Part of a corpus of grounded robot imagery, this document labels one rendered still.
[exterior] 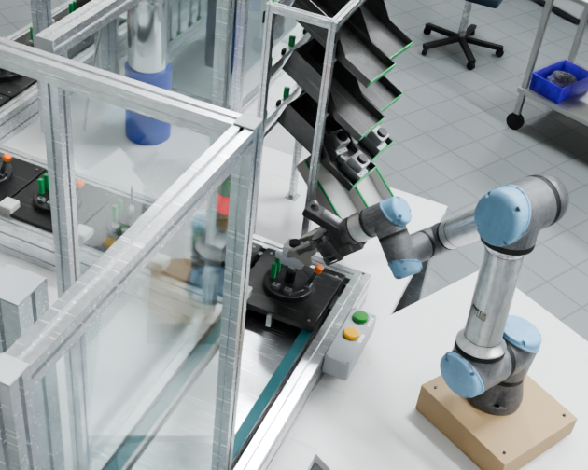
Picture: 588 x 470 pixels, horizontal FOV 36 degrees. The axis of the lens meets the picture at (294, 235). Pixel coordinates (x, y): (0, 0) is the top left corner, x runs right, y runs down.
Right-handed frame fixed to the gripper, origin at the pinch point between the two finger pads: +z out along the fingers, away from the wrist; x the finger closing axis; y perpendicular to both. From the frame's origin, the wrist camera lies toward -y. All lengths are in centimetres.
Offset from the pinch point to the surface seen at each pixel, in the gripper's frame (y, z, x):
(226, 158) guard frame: -48, -77, -93
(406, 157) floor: 62, 92, 230
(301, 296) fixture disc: 12.2, 3.8, -4.2
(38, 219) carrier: -42, 62, -10
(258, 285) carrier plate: 4.7, 14.3, -4.3
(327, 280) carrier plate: 15.6, 3.1, 7.4
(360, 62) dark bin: -29, -32, 27
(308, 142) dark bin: -17.9, -7.5, 22.6
